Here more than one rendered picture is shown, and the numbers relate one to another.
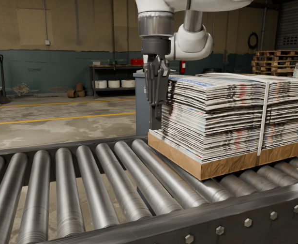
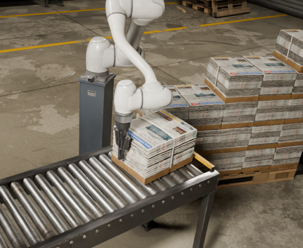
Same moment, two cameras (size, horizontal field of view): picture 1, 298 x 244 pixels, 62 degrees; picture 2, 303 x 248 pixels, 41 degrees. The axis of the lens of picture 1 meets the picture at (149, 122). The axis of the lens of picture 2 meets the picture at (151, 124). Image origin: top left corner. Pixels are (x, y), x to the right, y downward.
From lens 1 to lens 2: 154 cm
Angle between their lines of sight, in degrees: 24
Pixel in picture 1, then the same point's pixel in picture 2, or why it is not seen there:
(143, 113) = (87, 110)
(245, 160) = (164, 171)
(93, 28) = not seen: outside the picture
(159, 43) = (126, 125)
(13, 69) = not seen: outside the picture
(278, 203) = (174, 193)
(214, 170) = (150, 179)
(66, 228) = (99, 213)
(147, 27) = (121, 119)
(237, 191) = (160, 188)
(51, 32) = not seen: outside the picture
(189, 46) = (127, 62)
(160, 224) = (133, 207)
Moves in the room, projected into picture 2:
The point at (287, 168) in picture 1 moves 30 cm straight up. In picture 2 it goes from (183, 171) to (190, 125)
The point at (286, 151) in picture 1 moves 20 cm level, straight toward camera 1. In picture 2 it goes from (183, 162) to (177, 183)
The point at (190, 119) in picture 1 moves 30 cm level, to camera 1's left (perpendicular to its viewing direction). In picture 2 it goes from (139, 158) to (81, 163)
